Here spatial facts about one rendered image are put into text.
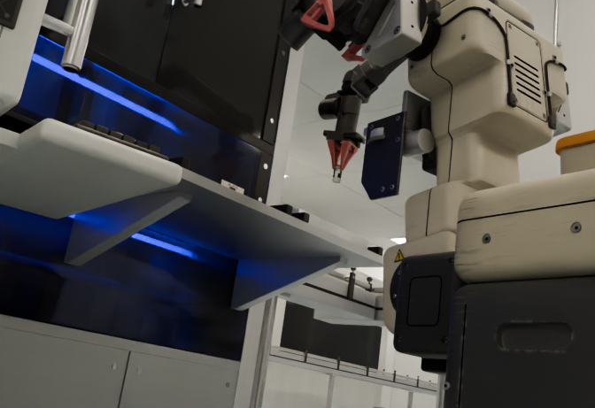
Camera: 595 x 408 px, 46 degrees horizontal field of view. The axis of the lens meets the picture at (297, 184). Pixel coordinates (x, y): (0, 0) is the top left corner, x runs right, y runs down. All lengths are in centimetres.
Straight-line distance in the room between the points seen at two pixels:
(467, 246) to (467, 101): 42
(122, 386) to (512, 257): 105
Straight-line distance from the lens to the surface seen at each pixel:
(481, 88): 126
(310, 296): 228
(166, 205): 134
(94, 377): 162
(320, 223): 156
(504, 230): 87
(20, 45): 92
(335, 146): 189
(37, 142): 93
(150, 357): 171
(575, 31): 337
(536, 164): 316
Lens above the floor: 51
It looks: 17 degrees up
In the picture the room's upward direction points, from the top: 8 degrees clockwise
